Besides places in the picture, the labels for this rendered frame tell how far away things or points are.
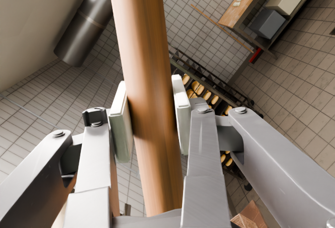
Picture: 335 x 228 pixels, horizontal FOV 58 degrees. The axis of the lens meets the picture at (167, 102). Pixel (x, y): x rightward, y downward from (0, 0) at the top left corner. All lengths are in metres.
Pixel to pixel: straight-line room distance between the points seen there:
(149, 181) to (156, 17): 0.11
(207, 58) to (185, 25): 0.69
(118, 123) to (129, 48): 0.04
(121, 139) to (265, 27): 4.69
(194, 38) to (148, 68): 5.11
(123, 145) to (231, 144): 0.06
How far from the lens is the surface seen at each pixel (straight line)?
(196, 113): 0.16
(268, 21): 4.83
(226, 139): 0.15
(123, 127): 0.17
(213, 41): 5.35
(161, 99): 0.18
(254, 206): 2.43
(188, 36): 5.27
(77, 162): 0.16
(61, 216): 1.96
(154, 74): 0.18
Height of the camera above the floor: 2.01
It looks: 13 degrees down
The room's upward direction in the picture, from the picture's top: 57 degrees counter-clockwise
